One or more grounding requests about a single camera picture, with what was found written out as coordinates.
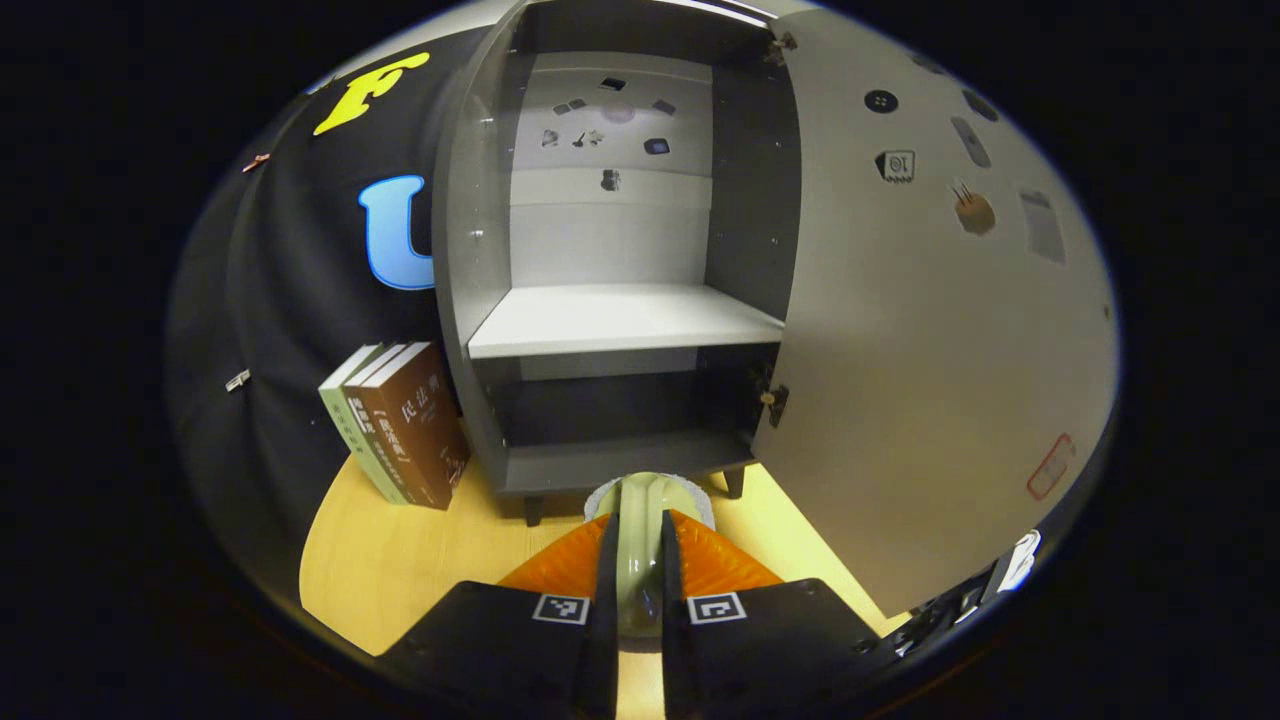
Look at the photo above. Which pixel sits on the metal door hinge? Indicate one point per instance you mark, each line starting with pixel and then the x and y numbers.
pixel 781 47
pixel 772 400

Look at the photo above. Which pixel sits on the red clip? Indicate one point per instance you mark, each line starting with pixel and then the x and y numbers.
pixel 256 162

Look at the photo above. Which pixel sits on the dark brown book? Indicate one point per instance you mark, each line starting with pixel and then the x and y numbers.
pixel 375 430

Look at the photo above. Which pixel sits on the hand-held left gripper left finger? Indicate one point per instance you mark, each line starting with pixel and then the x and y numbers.
pixel 600 650

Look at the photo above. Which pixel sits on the white cabinet shelf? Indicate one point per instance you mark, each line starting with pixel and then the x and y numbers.
pixel 620 320

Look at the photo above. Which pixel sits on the black backdrop cloth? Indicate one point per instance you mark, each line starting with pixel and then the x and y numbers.
pixel 280 300

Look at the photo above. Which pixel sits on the white clip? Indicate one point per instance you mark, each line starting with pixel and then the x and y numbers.
pixel 237 381

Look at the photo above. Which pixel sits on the dark grey cabinet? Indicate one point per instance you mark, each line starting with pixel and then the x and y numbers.
pixel 460 250

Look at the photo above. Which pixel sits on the reddish brown book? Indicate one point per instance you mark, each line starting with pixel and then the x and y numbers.
pixel 420 420

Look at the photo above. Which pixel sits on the green spine book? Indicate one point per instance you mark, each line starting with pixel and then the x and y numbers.
pixel 345 420

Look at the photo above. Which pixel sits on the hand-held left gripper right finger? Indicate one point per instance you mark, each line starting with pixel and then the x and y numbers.
pixel 675 660

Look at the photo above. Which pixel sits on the light grey cabinet door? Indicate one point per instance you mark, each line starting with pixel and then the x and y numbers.
pixel 900 350

